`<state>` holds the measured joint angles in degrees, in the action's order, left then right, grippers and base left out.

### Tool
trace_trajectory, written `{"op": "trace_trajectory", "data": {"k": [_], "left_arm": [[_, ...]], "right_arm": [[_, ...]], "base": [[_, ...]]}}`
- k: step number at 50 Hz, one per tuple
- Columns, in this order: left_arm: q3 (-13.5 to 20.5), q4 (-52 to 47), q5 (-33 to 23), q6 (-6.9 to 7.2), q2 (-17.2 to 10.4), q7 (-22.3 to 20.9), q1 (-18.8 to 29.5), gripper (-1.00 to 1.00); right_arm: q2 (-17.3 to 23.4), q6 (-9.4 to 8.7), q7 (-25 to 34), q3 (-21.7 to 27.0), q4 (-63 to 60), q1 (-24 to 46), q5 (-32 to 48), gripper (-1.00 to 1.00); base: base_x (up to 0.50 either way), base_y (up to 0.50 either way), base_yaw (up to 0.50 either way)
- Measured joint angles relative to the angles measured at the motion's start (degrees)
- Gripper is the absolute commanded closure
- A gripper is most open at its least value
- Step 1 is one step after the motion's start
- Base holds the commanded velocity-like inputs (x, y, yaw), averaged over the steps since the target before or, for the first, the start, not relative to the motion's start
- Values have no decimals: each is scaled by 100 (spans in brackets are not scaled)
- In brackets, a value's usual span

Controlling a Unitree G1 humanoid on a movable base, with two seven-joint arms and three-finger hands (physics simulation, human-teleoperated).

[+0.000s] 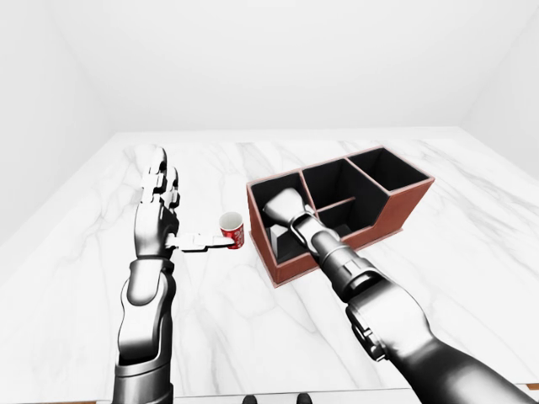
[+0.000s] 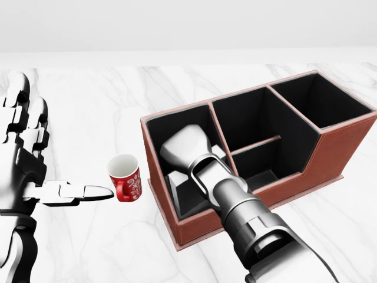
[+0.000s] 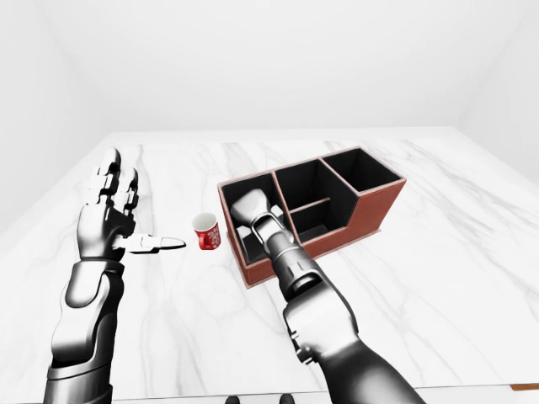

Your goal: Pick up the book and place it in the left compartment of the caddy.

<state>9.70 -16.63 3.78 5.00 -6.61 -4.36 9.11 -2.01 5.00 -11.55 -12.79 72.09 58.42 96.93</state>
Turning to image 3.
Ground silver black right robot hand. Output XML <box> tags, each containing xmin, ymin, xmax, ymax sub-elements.
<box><xmin>229</xmin><ymin>187</ymin><xmax>291</xmax><ymax>244</ymax></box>

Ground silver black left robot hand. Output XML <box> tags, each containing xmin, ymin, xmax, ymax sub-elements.
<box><xmin>77</xmin><ymin>146</ymin><xmax>188</xmax><ymax>264</ymax></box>

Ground red-brown desk caddy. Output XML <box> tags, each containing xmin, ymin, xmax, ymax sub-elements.
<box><xmin>216</xmin><ymin>145</ymin><xmax>408</xmax><ymax>290</ymax></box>

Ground red patterned mug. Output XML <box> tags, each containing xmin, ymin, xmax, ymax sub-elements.
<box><xmin>191</xmin><ymin>212</ymin><xmax>222</xmax><ymax>253</ymax></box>

